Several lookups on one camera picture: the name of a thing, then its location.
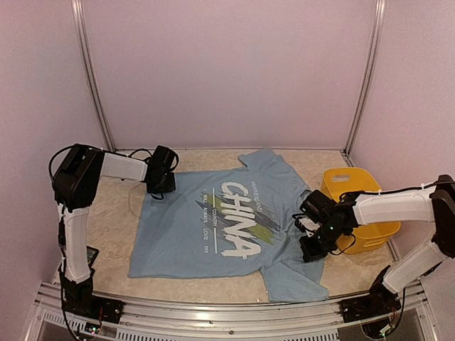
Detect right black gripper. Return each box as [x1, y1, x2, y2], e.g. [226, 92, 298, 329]
[299, 221, 346, 261]

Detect light blue printed t-shirt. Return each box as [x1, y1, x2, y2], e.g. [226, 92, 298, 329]
[129, 148, 328, 302]

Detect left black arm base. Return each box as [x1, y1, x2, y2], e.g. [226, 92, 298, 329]
[59, 273, 124, 324]

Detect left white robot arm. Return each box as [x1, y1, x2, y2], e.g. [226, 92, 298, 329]
[48, 144, 179, 284]

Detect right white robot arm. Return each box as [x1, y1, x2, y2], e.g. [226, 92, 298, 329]
[299, 175, 454, 315]

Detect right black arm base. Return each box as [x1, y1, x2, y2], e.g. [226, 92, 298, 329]
[340, 266, 403, 323]

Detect upper black brooch case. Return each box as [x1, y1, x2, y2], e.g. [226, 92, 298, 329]
[87, 247, 100, 268]

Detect yellow plastic basket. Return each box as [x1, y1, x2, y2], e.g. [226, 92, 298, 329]
[321, 167, 401, 254]

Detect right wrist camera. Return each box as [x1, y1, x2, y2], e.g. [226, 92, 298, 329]
[292, 213, 319, 237]

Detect front aluminium rail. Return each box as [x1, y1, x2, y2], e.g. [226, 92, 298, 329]
[22, 282, 441, 340]

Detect left aluminium frame post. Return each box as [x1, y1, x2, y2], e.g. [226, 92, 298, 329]
[70, 0, 116, 151]

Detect aluminium frame post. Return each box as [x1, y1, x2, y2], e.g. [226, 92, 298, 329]
[70, 0, 116, 151]
[342, 0, 387, 166]

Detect right aluminium frame post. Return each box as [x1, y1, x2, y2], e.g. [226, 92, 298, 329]
[342, 0, 387, 166]

